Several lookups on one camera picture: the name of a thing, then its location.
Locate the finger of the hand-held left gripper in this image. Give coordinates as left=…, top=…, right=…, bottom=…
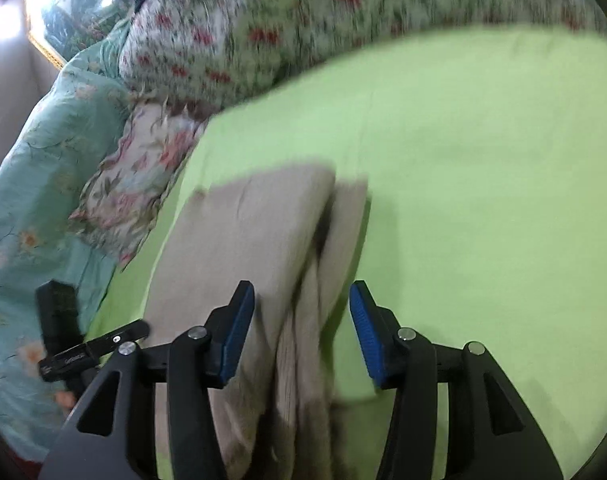
left=86, top=321, right=150, bottom=359

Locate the lime green bed sheet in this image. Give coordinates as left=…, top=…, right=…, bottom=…
left=86, top=22, right=607, bottom=480

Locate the teal floral blanket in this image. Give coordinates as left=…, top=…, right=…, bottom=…
left=0, top=15, right=134, bottom=461

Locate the ruffled floral pillow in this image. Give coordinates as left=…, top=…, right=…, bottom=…
left=68, top=100, right=209, bottom=271

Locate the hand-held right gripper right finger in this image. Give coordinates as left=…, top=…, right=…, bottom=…
left=348, top=280, right=564, bottom=480

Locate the red flower print quilt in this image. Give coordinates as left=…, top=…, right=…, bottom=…
left=118, top=0, right=607, bottom=111

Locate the gold framed panel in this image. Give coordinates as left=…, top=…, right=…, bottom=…
left=23, top=0, right=139, bottom=68

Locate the beige patterned knit sweater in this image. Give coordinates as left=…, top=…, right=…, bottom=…
left=146, top=160, right=371, bottom=480

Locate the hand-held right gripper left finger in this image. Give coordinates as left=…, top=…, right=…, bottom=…
left=38, top=280, right=256, bottom=480

